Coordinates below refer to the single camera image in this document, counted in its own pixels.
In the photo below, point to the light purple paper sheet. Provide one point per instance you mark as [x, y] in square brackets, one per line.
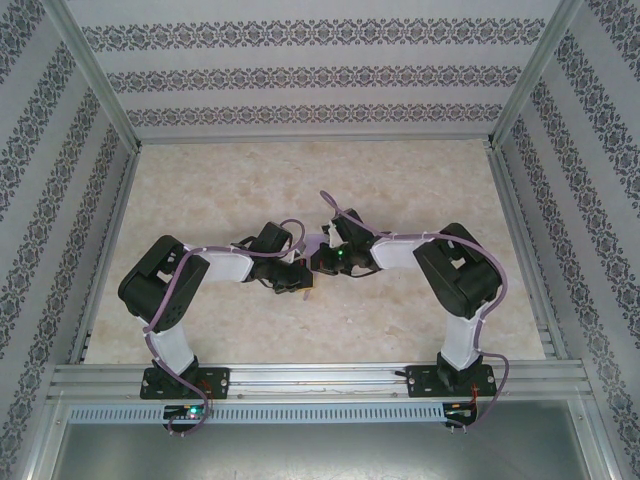
[312, 245]

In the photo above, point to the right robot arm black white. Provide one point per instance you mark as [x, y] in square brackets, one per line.
[460, 345]

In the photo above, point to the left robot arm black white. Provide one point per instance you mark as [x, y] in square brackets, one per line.
[170, 350]

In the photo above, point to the small circuit board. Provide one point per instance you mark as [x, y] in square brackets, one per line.
[460, 411]
[187, 412]

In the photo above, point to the grey metal panel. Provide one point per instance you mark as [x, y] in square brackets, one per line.
[320, 450]

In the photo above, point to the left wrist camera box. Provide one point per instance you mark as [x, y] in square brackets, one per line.
[292, 256]

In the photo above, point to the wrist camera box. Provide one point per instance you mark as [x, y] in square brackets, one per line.
[292, 256]
[330, 236]

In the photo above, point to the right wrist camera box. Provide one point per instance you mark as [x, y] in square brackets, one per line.
[330, 236]

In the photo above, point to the aluminium mounting rail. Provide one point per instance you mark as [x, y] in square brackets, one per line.
[320, 380]

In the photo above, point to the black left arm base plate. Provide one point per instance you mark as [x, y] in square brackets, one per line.
[220, 382]

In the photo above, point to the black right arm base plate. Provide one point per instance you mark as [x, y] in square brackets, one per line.
[420, 382]

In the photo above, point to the aluminium side rail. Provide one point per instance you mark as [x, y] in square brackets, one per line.
[525, 240]
[107, 250]

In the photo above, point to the aluminium frame post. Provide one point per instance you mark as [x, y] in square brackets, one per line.
[530, 75]
[95, 75]

